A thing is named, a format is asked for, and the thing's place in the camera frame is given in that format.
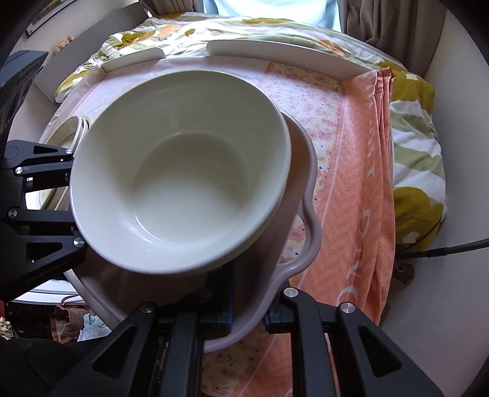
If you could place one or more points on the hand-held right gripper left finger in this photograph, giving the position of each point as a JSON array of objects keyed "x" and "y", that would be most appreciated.
[{"x": 228, "y": 317}]

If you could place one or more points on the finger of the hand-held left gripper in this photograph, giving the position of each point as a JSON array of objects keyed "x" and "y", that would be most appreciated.
[
  {"x": 38, "y": 162},
  {"x": 38, "y": 229}
]

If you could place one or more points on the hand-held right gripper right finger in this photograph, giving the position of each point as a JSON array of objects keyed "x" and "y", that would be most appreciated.
[{"x": 272, "y": 322}]

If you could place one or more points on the pink plastic basin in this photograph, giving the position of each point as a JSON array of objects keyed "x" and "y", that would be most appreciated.
[{"x": 248, "y": 317}]

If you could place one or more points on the small cream printed saucer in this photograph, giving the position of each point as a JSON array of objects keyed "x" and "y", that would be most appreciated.
[{"x": 49, "y": 198}]

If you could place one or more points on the cream round plate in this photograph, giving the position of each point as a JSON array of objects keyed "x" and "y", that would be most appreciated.
[{"x": 63, "y": 131}]

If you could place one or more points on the white round plate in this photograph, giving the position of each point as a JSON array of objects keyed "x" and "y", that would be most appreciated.
[{"x": 38, "y": 285}]

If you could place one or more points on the cream bowl with cartoon print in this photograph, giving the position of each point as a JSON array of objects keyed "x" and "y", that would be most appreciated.
[{"x": 255, "y": 241}]

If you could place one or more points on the plain cream bowl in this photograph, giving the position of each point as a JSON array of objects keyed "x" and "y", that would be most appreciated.
[{"x": 183, "y": 171}]

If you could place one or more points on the brown patterned bag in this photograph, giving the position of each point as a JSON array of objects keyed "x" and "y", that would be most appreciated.
[{"x": 68, "y": 317}]

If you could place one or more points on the orange bordered floral tablecloth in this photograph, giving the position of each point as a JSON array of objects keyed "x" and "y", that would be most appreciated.
[{"x": 344, "y": 191}]

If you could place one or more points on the floral quilted blanket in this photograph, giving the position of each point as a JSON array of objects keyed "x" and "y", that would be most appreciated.
[{"x": 412, "y": 152}]

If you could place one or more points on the pale blue cloth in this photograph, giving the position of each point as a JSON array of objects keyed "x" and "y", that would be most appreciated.
[{"x": 267, "y": 11}]

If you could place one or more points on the beige curtain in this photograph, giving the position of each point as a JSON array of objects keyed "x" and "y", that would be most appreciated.
[{"x": 382, "y": 19}]

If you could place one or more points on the framed wall picture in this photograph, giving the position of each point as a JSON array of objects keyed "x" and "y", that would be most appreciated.
[{"x": 46, "y": 15}]

